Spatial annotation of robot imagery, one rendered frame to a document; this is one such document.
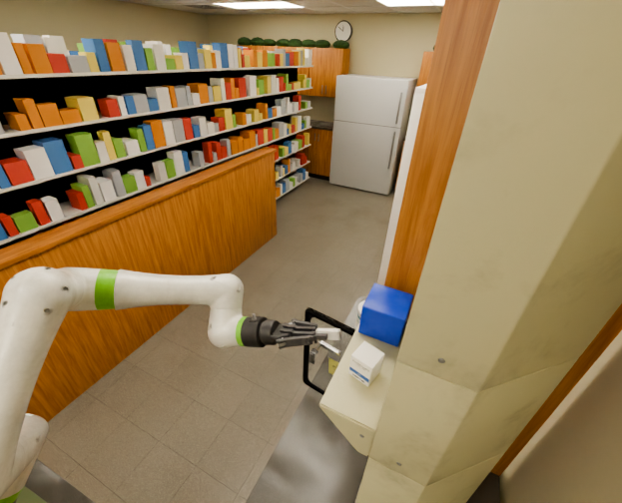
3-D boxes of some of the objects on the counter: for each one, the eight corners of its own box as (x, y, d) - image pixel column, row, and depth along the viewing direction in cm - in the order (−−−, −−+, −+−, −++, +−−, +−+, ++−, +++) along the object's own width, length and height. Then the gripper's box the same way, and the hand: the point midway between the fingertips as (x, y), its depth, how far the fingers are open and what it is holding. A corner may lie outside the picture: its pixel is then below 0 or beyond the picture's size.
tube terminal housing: (449, 467, 103) (559, 289, 61) (437, 596, 78) (606, 446, 36) (376, 431, 112) (428, 255, 70) (344, 537, 87) (395, 362, 45)
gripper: (252, 333, 88) (333, 336, 80) (271, 310, 99) (343, 310, 91) (258, 355, 90) (336, 360, 82) (276, 330, 101) (346, 332, 94)
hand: (328, 333), depth 88 cm, fingers closed
